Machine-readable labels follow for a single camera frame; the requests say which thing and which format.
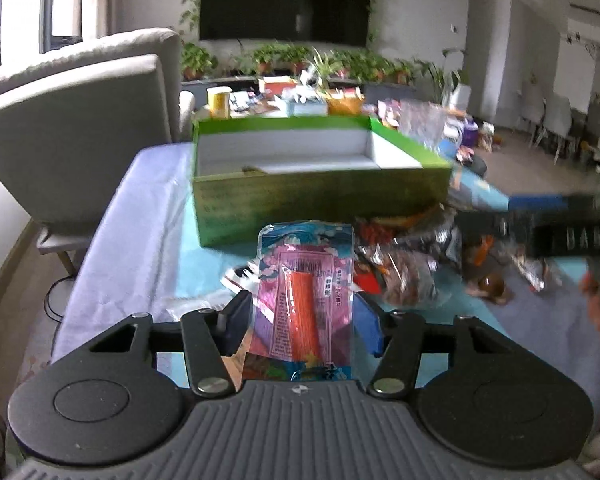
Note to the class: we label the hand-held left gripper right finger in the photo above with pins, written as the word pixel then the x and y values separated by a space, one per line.
pixel 369 325

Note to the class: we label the grey blue plastic bin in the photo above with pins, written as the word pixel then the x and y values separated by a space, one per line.
pixel 305 107

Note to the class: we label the yellow can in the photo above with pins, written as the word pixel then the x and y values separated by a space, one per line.
pixel 218 102

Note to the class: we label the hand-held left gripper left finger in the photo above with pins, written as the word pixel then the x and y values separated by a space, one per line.
pixel 237 320

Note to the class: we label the spider plant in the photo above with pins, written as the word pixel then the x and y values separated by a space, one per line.
pixel 322 67

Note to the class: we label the tall leafy plant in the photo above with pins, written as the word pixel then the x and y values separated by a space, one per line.
pixel 445 77

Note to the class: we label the pink blue snack packet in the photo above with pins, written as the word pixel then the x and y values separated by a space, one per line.
pixel 305 285

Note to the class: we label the pile of mixed snack packets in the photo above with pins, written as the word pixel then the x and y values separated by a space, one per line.
pixel 460 250

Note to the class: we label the round bun in clear wrapper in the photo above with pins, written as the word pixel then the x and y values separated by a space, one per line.
pixel 409 277

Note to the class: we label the green cardboard box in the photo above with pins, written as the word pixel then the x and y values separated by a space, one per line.
pixel 300 195

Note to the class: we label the bushy green potted plant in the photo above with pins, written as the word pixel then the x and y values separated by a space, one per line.
pixel 196 60

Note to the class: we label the grey armchair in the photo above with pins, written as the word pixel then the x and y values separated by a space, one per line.
pixel 80 135

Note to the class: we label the dark framed window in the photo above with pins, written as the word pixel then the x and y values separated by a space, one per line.
pixel 62 0

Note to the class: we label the orange woven basket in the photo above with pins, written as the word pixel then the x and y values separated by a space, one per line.
pixel 344 104

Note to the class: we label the grey dining chair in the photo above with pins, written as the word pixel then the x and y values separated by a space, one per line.
pixel 527 107
pixel 555 120

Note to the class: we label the silver black snack packet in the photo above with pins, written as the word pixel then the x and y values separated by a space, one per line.
pixel 240 275

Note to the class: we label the row of small potted plants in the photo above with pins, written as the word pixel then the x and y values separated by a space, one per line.
pixel 375 67

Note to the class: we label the green plant in orange pot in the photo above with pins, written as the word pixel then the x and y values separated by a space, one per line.
pixel 280 57

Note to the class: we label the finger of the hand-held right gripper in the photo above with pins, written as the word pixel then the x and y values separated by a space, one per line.
pixel 495 224
pixel 537 202

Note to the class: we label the orange storage box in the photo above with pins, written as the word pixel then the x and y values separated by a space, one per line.
pixel 277 85

